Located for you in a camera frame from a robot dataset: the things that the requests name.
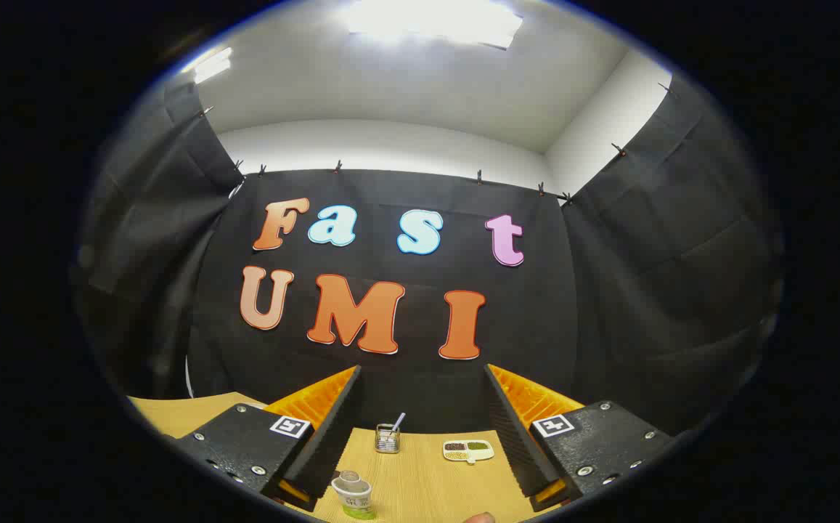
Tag divided dish with beans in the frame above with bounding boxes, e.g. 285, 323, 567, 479
442, 439, 495, 465

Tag wire mesh utensil holder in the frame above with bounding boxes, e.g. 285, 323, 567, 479
375, 413, 407, 455

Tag wooden table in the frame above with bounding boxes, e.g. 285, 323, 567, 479
128, 392, 566, 523

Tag large ceiling light panel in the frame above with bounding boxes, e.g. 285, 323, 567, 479
347, 0, 523, 50

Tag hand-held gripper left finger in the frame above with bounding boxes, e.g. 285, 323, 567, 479
173, 365, 362, 512

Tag juice bottle with green label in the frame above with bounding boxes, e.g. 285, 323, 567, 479
330, 470, 377, 520

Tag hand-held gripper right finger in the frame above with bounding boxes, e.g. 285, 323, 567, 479
483, 363, 674, 512

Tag small ceiling light panel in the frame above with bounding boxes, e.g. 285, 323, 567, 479
191, 47, 233, 84

